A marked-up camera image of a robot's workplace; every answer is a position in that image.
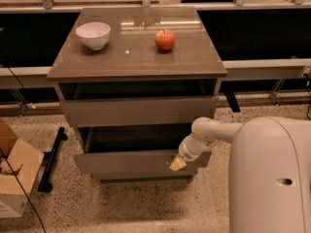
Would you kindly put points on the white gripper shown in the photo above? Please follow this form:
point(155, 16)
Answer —
point(187, 153)

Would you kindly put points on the grey drawer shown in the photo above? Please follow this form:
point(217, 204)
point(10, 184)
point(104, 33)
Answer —
point(133, 149)
point(140, 176)
point(138, 111)

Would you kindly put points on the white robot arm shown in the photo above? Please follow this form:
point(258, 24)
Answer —
point(269, 172)

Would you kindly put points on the grey drawer cabinet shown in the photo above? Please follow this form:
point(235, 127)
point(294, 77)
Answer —
point(131, 66)

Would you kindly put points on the red apple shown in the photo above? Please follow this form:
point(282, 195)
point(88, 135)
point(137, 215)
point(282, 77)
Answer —
point(165, 39)

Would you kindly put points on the black left stand foot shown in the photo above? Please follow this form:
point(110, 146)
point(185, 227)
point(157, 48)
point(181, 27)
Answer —
point(49, 159)

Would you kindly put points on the white ceramic bowl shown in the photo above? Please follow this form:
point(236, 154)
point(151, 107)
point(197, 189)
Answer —
point(94, 35)

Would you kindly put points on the cardboard box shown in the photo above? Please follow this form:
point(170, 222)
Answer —
point(20, 164)

